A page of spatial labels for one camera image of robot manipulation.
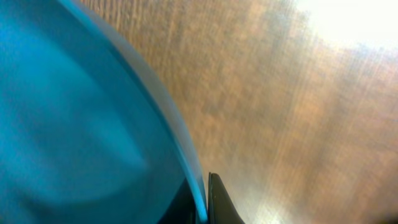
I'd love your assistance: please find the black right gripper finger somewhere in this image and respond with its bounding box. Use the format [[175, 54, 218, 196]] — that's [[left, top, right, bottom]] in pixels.
[[208, 172, 244, 224]]

